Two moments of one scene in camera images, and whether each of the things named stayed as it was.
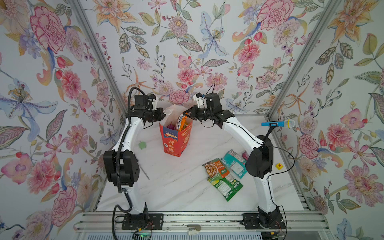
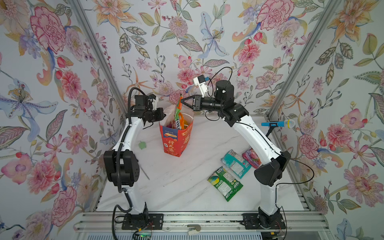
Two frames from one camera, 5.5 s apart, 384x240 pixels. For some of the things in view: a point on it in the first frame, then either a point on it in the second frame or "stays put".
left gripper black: [159, 116] stays put
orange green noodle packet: [215, 169] -> [179, 122]
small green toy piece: [142, 145] stays put
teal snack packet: [237, 164] stays put
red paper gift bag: [176, 131] stays put
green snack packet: [227, 186] stays put
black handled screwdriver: [144, 173] stays put
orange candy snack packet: [181, 122] -> [172, 124]
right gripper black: [194, 111] -> [198, 103]
